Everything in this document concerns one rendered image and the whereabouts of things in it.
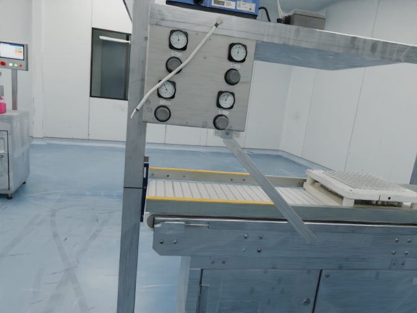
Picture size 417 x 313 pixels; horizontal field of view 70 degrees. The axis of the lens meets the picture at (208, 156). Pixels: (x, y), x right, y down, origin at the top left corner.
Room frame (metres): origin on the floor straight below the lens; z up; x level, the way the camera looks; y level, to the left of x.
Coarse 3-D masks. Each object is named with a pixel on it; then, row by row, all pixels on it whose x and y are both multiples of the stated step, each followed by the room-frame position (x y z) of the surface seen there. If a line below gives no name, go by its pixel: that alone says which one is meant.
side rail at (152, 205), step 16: (160, 208) 0.65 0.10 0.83; (176, 208) 0.66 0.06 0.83; (192, 208) 0.66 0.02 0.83; (208, 208) 0.67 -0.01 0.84; (224, 208) 0.68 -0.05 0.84; (240, 208) 0.68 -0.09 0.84; (256, 208) 0.69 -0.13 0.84; (272, 208) 0.70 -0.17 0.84; (304, 208) 0.71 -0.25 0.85; (320, 208) 0.72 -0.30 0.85; (336, 208) 0.73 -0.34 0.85; (352, 208) 0.74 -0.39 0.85; (368, 208) 0.75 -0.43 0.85; (384, 208) 0.77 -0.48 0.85
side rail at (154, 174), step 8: (152, 176) 0.91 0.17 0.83; (160, 176) 0.92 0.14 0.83; (176, 176) 0.93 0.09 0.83; (184, 176) 0.93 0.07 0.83; (192, 176) 0.94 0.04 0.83; (200, 176) 0.94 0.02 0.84; (208, 176) 0.95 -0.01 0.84; (216, 176) 0.95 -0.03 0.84; (224, 176) 0.95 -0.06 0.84; (232, 176) 0.96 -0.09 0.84; (240, 176) 0.96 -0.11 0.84; (248, 176) 0.97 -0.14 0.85; (272, 176) 0.99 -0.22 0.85; (280, 176) 1.00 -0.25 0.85; (288, 176) 1.01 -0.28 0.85; (272, 184) 0.99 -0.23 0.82; (280, 184) 0.99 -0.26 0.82; (288, 184) 1.00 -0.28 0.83; (296, 184) 1.00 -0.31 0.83; (400, 184) 1.08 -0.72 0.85; (408, 184) 1.09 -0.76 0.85; (416, 192) 1.09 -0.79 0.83
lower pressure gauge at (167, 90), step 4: (160, 80) 0.61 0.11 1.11; (168, 80) 0.61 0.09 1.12; (164, 84) 0.60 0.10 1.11; (168, 84) 0.61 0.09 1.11; (172, 84) 0.61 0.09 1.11; (160, 88) 0.60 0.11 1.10; (164, 88) 0.60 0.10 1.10; (168, 88) 0.61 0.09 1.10; (172, 88) 0.61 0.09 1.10; (160, 92) 0.60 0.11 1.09; (164, 92) 0.60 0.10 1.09; (168, 92) 0.61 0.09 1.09; (172, 92) 0.61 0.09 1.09; (160, 96) 0.61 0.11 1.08; (164, 96) 0.60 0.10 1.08; (168, 96) 0.61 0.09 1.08; (172, 96) 0.61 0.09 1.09
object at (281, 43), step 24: (168, 24) 0.62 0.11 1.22; (192, 24) 0.62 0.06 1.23; (240, 24) 0.64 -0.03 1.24; (264, 24) 0.65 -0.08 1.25; (264, 48) 0.80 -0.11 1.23; (288, 48) 0.76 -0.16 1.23; (312, 48) 0.73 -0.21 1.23; (336, 48) 0.68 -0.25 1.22; (360, 48) 0.69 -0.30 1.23; (384, 48) 0.70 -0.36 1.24; (408, 48) 0.71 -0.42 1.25
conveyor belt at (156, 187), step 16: (160, 192) 0.80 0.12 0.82; (176, 192) 0.82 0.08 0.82; (192, 192) 0.83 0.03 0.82; (208, 192) 0.85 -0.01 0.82; (224, 192) 0.87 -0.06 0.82; (240, 192) 0.89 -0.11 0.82; (256, 192) 0.90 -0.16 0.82; (288, 192) 0.94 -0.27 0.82; (304, 192) 0.96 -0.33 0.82; (144, 224) 0.66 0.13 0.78
